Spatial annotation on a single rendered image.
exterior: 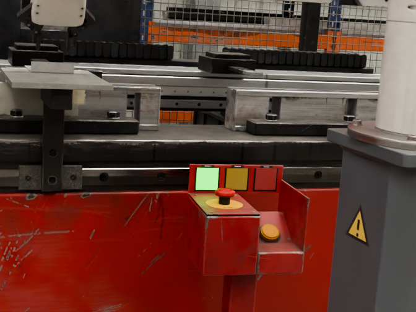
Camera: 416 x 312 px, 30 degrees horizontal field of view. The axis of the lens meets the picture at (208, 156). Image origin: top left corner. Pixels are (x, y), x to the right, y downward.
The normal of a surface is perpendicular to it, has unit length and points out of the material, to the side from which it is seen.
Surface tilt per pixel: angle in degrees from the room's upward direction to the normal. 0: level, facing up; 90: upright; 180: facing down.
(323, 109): 90
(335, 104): 90
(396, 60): 90
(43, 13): 132
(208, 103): 90
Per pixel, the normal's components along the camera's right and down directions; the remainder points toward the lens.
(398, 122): -0.72, 0.09
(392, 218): -0.39, 0.15
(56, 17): 0.16, 0.83
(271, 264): 0.25, 0.20
